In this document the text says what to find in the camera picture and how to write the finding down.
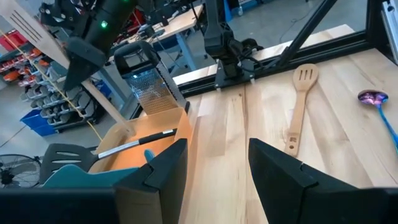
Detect iridescent rainbow spoon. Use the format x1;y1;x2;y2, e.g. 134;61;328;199
357;89;398;156

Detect silver aluminium extrusion rail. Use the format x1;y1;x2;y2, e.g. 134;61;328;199
381;0;398;65

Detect shelf with red bins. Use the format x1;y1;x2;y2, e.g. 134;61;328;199
0;29;52;90

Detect black slotted spatula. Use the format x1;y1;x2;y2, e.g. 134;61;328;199
39;128;178;185

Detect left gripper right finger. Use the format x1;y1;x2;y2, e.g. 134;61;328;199
248;138;398;224

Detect shelf with grey bins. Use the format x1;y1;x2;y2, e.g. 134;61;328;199
20;60;103;127

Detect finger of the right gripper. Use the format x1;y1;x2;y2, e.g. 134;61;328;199
63;36;107;91

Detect metal box grater black handle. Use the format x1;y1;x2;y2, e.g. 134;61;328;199
113;40;191;116

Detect round-headed wooden slotted spatula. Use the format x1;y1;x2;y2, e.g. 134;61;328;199
283;63;320;157

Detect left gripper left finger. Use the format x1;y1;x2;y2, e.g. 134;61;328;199
113;138;189;224

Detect black floor fan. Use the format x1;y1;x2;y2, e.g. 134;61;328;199
0;153;42;189

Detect square-headed wooden slotted spatula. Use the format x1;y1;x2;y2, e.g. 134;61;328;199
0;0;136;136

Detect blue storage bins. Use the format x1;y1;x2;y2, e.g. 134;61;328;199
20;108;52;138

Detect wooden desk blue legs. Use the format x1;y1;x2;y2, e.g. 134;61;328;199
111;3;208;74

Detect yellow extension cable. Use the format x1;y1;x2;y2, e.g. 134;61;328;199
0;29;104;141

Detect dark teal plastic bin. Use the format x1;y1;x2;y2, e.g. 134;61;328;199
41;148;156;190

